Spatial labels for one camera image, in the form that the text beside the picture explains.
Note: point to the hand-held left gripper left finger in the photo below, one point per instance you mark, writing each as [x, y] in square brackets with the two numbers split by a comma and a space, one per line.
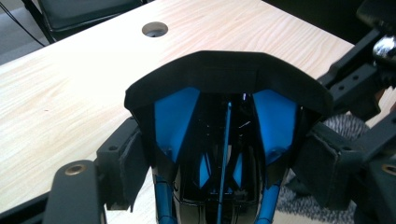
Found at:
[118, 168]

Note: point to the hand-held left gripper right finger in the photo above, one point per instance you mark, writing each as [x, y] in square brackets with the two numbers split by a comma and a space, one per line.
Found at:
[330, 168]

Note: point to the grey cloth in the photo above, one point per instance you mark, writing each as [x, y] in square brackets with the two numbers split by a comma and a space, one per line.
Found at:
[342, 124]

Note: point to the blue toy car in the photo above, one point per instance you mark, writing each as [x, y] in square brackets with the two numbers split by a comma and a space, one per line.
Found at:
[224, 74]

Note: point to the black folding chair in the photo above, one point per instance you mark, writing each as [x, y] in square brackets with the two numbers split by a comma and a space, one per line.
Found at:
[84, 12]

